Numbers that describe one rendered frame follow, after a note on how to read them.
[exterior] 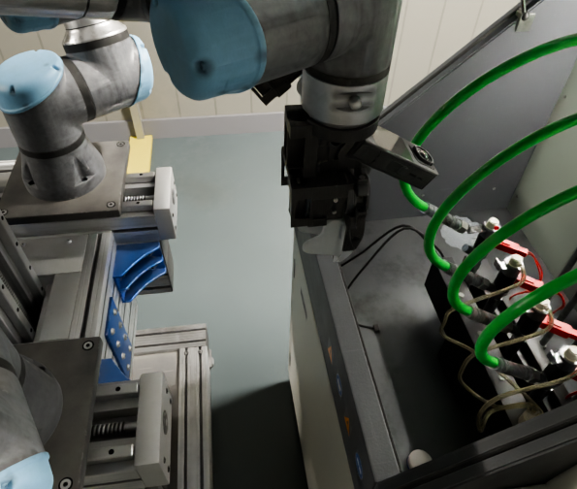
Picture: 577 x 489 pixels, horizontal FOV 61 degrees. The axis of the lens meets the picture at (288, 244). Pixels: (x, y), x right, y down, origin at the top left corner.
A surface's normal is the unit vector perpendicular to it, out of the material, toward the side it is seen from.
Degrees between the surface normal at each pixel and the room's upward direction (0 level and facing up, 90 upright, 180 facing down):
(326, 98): 89
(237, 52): 81
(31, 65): 7
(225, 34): 63
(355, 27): 95
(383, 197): 90
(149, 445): 0
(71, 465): 0
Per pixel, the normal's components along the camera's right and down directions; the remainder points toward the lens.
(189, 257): 0.02, -0.68
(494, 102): 0.15, 0.73
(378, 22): 0.55, 0.66
